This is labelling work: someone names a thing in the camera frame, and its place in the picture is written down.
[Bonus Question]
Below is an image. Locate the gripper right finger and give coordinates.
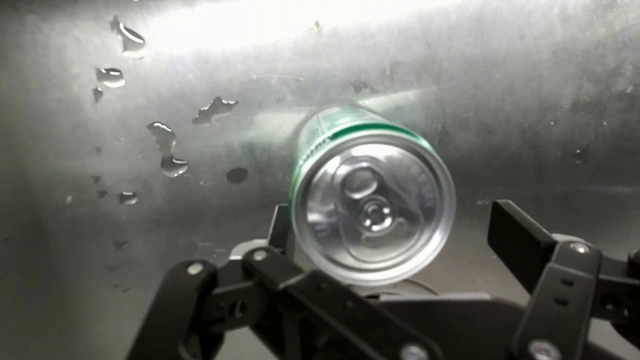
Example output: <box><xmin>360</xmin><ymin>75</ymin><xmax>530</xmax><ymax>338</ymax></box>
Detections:
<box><xmin>487</xmin><ymin>199</ymin><xmax>640</xmax><ymax>360</ymax></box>

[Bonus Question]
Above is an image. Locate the stainless steel sink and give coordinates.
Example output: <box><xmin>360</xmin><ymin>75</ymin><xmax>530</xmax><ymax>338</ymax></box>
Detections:
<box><xmin>0</xmin><ymin>0</ymin><xmax>640</xmax><ymax>360</ymax></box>

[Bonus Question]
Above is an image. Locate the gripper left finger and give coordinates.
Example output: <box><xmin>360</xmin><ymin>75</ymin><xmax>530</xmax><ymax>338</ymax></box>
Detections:
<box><xmin>126</xmin><ymin>203</ymin><xmax>444</xmax><ymax>360</ymax></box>

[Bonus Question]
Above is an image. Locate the green drink can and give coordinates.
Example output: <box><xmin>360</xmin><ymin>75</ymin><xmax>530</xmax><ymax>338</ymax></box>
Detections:
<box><xmin>289</xmin><ymin>104</ymin><xmax>457</xmax><ymax>287</ymax></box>

